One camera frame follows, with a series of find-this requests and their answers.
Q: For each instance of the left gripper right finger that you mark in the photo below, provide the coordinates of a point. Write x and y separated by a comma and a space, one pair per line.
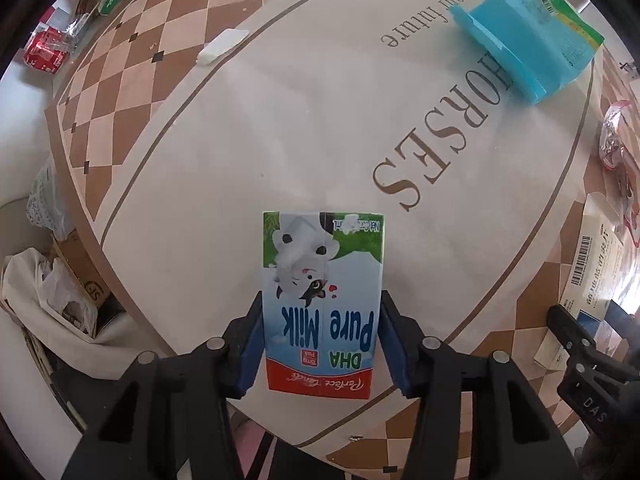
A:
513, 434

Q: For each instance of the milk carton blue red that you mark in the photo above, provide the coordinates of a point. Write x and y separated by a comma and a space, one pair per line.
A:
321, 293

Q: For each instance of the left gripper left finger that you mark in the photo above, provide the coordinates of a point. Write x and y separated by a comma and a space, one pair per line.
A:
168, 412

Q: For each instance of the cardboard box on floor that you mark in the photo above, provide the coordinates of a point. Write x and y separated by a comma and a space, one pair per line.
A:
77, 261

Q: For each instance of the red cans pack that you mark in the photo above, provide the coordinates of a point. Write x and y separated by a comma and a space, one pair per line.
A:
46, 50

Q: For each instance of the checkered tablecloth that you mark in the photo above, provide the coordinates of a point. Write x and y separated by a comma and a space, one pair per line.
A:
364, 105

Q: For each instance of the teal green plastic bag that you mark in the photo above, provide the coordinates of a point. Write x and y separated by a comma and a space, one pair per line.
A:
543, 45

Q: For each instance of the white cloth on floor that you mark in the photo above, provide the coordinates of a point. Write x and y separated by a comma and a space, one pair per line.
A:
43, 296

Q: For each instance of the red white snack bag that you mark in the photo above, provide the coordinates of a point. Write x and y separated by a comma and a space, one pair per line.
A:
615, 155

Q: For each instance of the white tissue piece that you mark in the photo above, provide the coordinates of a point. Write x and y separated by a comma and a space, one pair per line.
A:
227, 40

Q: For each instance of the cream box blue rectangle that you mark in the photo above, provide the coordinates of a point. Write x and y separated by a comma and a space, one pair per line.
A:
592, 263

